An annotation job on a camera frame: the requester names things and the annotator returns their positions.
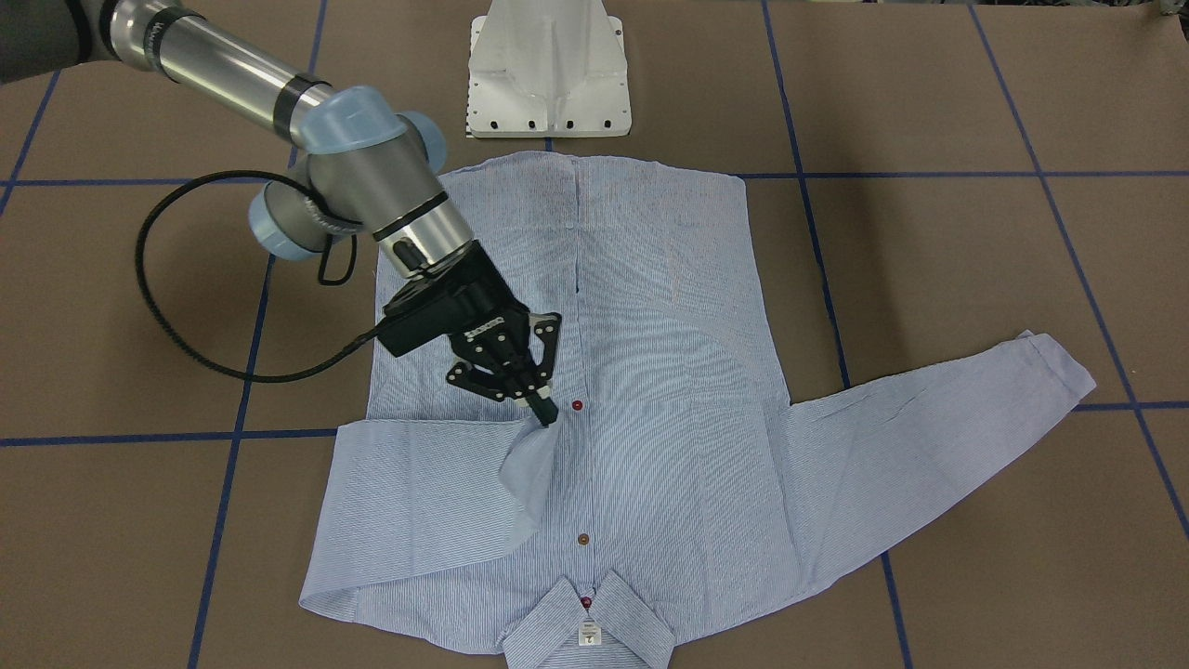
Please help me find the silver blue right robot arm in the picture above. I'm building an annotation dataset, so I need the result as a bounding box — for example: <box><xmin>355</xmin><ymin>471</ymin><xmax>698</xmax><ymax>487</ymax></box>
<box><xmin>4</xmin><ymin>1</ymin><xmax>561</xmax><ymax>427</ymax></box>

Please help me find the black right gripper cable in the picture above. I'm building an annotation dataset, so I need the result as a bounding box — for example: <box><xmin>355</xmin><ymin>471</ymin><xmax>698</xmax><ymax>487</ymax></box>
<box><xmin>136</xmin><ymin>169</ymin><xmax>391</xmax><ymax>384</ymax></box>

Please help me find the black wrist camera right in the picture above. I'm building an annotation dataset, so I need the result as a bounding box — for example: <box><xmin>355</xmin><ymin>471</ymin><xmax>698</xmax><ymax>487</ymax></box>
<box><xmin>375</xmin><ymin>279</ymin><xmax>470</xmax><ymax>358</ymax></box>

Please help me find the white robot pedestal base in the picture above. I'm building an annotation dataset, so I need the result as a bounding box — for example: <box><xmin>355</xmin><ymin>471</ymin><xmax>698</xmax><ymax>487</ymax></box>
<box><xmin>464</xmin><ymin>1</ymin><xmax>634</xmax><ymax>138</ymax></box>

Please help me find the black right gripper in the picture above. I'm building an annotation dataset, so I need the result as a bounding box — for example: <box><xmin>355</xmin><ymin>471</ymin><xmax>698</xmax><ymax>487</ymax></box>
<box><xmin>424</xmin><ymin>241</ymin><xmax>562</xmax><ymax>427</ymax></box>

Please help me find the light blue striped shirt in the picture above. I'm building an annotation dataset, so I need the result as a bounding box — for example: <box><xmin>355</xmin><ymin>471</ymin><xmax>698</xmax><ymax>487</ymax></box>
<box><xmin>300</xmin><ymin>151</ymin><xmax>1095</xmax><ymax>668</ymax></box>

